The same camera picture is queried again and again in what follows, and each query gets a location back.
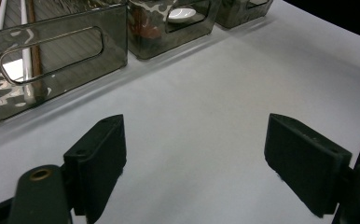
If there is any smoky transparent plastic bin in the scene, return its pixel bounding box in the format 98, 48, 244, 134
0, 3, 130, 126
126, 0, 223, 61
215, 0, 275, 30

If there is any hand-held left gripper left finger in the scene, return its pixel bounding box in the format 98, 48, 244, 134
63, 114, 128, 224

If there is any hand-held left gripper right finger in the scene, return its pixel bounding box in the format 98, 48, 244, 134
264, 113, 353, 218

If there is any white ceramic spoon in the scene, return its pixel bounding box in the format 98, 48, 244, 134
167, 7, 198, 24

